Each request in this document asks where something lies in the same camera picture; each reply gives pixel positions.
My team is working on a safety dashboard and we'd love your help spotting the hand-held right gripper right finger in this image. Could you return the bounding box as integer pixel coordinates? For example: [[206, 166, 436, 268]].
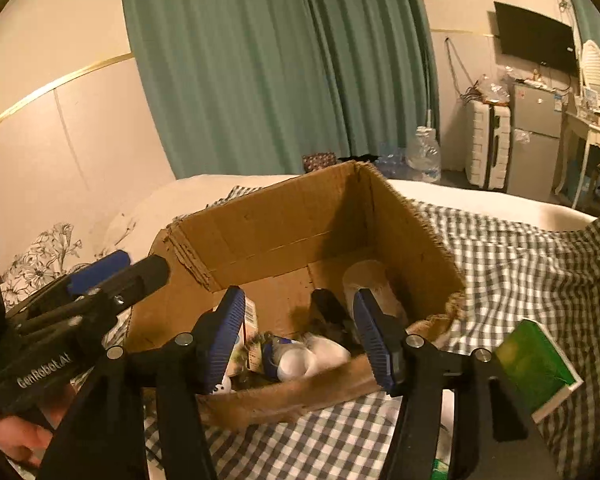
[[352, 287, 563, 480]]

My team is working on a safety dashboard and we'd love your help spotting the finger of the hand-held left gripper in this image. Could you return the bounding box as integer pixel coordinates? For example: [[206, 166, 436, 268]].
[[5, 250, 132, 320], [82, 255, 171, 312]]

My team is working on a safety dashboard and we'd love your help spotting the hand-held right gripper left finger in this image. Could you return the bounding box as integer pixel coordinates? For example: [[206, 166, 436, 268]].
[[40, 286, 247, 480]]

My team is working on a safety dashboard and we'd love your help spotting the red-brown small carton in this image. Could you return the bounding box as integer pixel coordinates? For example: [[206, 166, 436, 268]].
[[240, 296, 259, 372]]

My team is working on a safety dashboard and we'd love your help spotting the black hair scrunchie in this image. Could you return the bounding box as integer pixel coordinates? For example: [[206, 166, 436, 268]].
[[310, 288, 356, 344]]

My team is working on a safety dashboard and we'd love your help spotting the white tape roll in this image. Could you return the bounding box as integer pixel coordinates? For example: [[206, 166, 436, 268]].
[[342, 259, 409, 329]]

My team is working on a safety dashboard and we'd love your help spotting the blue label cotton swab jar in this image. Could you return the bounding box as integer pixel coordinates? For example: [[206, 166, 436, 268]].
[[261, 334, 352, 382]]

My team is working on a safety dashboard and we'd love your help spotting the brown cardboard box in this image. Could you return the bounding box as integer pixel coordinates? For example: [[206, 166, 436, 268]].
[[125, 160, 469, 432]]

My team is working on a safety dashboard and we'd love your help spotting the green and white medicine box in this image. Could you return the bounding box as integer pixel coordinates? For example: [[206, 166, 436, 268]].
[[495, 318, 584, 424]]

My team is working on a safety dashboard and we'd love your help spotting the person's left hand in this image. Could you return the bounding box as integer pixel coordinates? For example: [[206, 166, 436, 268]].
[[0, 389, 77, 467]]

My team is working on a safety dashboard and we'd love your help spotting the floral print pillow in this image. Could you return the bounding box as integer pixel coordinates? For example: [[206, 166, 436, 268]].
[[0, 222, 107, 312]]

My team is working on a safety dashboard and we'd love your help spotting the pack of water bottles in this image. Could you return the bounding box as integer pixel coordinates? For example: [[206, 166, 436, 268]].
[[376, 141, 412, 177]]

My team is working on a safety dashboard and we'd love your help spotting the dark patterned box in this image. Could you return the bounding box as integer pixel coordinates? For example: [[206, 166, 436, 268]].
[[302, 152, 339, 174]]

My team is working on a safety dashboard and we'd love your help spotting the clear water bottle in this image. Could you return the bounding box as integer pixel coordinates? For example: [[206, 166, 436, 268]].
[[405, 126, 442, 184]]

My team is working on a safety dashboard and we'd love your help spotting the white suitcase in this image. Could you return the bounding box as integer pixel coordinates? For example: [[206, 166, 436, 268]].
[[466, 100, 514, 192]]

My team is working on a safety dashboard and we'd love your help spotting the silver small fridge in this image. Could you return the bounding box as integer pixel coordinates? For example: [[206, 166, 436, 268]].
[[506, 82, 572, 204]]

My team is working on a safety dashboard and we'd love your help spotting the green curtain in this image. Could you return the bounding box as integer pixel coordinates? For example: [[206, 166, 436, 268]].
[[120, 0, 441, 182], [562, 0, 600, 88]]

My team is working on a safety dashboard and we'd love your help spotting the clear plastic bag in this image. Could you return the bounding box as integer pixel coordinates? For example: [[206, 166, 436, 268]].
[[474, 74, 512, 107]]

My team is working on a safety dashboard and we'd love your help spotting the white dressing table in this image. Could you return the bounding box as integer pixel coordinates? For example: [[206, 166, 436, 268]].
[[554, 109, 600, 212]]

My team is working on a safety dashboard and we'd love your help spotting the white oval mirror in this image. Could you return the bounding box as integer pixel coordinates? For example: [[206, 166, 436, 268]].
[[579, 40, 600, 112]]

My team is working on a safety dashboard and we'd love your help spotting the dark wall cable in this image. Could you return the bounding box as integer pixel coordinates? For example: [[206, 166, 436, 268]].
[[444, 37, 481, 103]]

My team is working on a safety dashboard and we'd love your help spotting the black wall television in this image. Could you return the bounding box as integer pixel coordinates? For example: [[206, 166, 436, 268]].
[[494, 1, 579, 77]]

